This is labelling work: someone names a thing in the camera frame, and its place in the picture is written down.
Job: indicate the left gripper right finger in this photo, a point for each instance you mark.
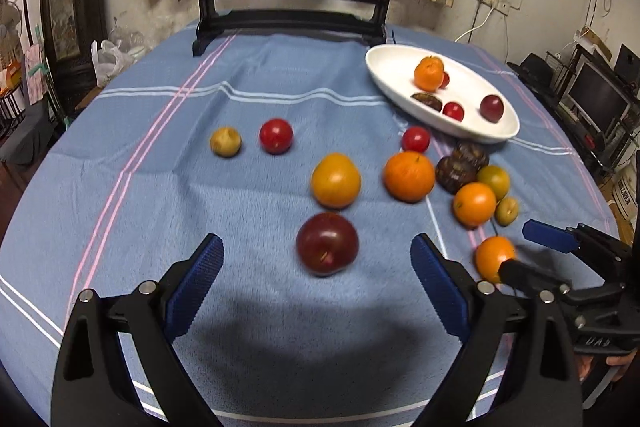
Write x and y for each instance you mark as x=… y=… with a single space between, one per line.
x=539 y=386

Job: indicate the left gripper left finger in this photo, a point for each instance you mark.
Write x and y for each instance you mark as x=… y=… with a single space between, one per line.
x=92 y=385

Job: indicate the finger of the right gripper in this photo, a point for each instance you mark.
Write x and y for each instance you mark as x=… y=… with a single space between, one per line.
x=549 y=236
x=529 y=279

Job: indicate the small yellow-green fruit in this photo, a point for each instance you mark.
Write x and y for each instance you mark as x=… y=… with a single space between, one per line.
x=507 y=211

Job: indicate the small orange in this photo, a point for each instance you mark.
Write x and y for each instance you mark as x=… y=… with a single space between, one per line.
x=474 y=204

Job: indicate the large orange mandarin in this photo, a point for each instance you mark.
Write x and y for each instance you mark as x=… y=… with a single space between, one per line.
x=409 y=176

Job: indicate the dark red plum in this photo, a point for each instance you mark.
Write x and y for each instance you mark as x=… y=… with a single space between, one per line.
x=327 y=243
x=492 y=108

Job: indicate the red cherry tomato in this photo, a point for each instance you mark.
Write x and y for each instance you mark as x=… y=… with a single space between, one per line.
x=276 y=136
x=445 y=81
x=454 y=111
x=416 y=139

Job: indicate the yellow-orange oval fruit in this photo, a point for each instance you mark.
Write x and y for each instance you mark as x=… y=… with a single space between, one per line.
x=335 y=182

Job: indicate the person's right hand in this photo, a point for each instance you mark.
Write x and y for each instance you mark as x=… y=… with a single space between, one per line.
x=585 y=363

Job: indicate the white bucket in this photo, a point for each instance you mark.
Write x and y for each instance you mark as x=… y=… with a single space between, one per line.
x=625 y=191

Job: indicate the yellow-green round fruit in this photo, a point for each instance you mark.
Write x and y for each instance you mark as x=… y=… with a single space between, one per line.
x=496 y=178

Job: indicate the dark mangosteen front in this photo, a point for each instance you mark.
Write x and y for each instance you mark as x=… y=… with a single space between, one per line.
x=452 y=174

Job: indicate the dark mangosteen back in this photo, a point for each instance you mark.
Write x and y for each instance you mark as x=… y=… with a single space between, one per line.
x=472 y=153

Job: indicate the computer monitor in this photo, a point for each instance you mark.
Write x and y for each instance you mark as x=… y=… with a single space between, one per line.
x=596 y=97

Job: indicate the black hat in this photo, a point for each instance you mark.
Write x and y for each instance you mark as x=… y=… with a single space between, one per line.
x=533 y=68

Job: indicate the dark mangosteen on plate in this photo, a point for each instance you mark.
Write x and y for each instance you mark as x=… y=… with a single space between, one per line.
x=428 y=100

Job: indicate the black speaker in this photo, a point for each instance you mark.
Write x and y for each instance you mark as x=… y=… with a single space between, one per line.
x=627 y=67

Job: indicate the red cherry tomato on plate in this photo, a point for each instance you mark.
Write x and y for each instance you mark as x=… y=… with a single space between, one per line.
x=445 y=81

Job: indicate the blue striped tablecloth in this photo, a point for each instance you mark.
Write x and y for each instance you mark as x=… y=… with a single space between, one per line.
x=133 y=186

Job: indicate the orange mandarin left of pile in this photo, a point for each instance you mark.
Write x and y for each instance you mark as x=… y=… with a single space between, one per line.
x=429 y=74

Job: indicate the white oval plate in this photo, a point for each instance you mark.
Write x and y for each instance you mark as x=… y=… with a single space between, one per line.
x=392 y=66

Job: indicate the small yellow dented fruit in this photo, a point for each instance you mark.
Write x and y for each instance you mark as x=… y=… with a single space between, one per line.
x=225 y=142

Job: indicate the white plastic bag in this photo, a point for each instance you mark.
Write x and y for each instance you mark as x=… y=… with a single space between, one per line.
x=109 y=60

